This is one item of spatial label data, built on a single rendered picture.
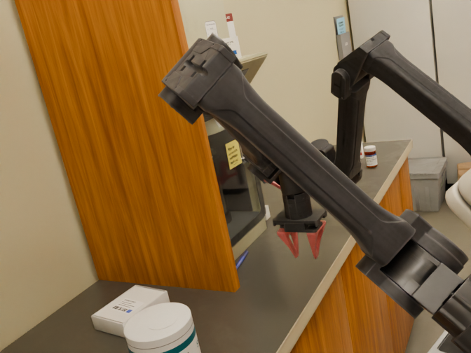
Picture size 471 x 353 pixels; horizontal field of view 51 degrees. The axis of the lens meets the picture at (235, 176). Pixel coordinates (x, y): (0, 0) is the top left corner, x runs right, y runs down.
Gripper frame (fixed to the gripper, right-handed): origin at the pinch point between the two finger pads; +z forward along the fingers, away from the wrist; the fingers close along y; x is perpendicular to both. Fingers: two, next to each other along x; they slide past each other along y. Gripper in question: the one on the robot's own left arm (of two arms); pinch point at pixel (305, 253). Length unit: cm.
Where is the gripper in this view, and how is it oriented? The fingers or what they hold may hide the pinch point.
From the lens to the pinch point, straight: 110.1
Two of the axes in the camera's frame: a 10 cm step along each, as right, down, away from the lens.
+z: 1.9, 9.5, 2.6
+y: -8.6, 0.4, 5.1
